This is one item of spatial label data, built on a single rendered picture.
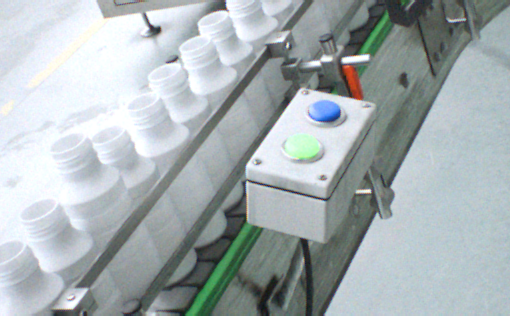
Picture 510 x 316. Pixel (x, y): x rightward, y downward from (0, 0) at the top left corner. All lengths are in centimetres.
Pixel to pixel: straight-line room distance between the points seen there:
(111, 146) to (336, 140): 21
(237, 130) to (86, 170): 25
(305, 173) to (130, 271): 18
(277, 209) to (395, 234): 188
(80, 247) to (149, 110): 17
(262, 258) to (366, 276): 161
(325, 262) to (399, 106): 32
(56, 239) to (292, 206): 21
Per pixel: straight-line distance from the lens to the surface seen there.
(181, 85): 109
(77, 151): 94
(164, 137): 105
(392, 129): 146
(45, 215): 92
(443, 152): 313
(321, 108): 101
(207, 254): 109
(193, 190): 107
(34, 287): 89
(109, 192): 95
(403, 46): 152
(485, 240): 272
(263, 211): 97
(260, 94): 120
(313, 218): 96
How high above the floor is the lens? 155
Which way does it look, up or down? 27 degrees down
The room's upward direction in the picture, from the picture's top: 21 degrees counter-clockwise
